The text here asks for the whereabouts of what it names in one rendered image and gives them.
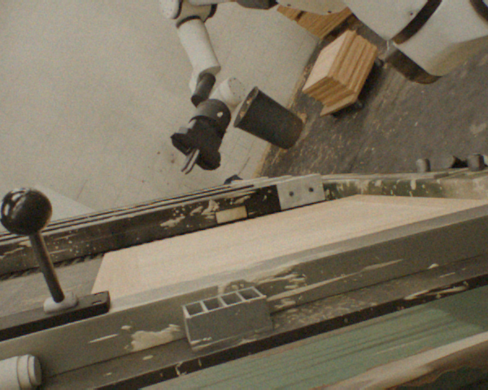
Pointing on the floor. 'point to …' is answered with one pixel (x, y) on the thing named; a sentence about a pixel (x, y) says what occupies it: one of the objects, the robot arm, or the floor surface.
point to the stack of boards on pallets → (311, 23)
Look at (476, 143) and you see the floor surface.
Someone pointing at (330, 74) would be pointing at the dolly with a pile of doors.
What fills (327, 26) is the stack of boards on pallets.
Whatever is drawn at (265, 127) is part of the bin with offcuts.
